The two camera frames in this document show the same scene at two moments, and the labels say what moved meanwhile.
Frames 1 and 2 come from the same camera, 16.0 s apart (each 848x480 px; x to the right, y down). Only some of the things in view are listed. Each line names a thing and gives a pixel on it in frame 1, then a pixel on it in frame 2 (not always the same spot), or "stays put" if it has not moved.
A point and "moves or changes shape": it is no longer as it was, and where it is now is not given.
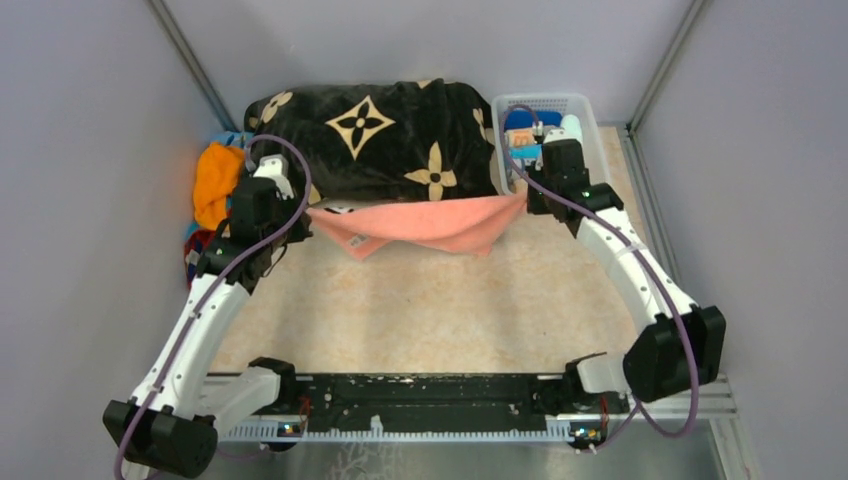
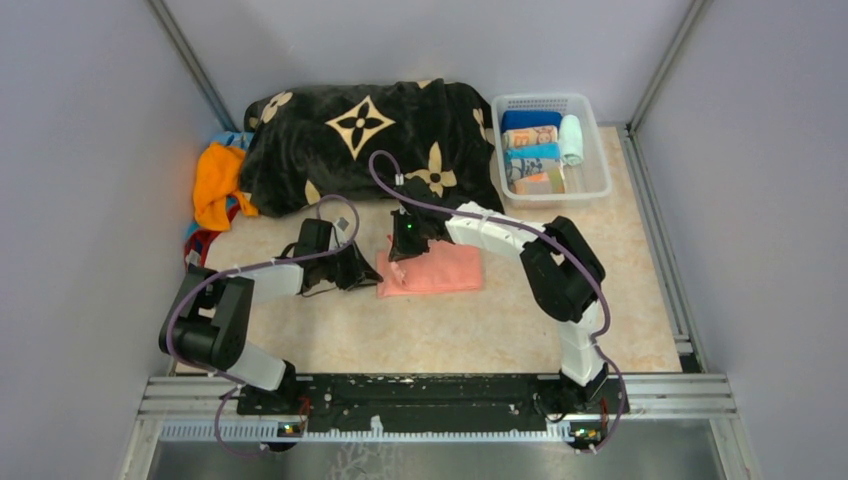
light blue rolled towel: (526, 152) stays put
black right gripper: (536, 207) to (401, 250)
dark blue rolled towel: (523, 119) stays put
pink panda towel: (470, 226) moves or changes shape
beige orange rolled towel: (520, 137) stays put
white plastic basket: (594, 155) stays put
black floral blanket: (385, 141) stays put
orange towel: (217, 172) stays put
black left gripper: (300, 230) to (361, 272)
